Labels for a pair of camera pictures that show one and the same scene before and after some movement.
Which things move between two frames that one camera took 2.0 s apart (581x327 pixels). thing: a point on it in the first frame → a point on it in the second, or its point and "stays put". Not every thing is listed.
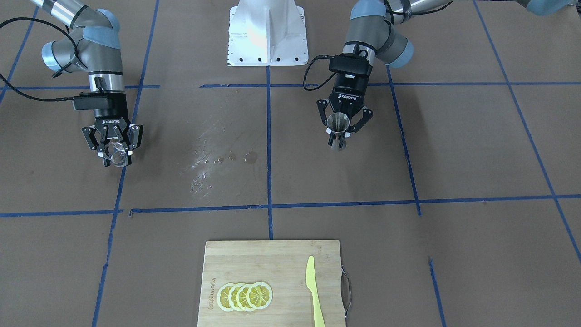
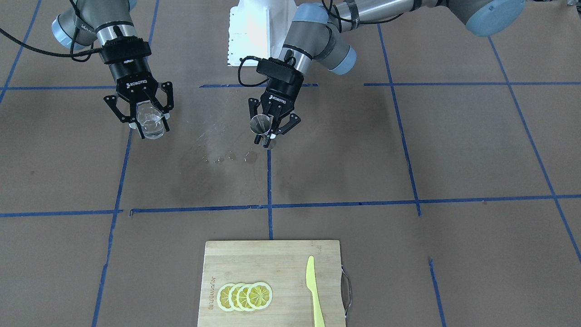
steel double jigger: [338, 122] → [260, 124]
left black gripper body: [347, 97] → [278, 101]
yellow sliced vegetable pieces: [223, 300] stays put
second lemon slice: [241, 298] stays put
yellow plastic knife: [312, 285] stays put
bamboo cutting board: [282, 265] stays put
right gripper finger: [129, 153] → [164, 117]
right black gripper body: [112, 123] → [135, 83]
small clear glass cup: [115, 151] → [150, 118]
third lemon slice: [232, 297] stays put
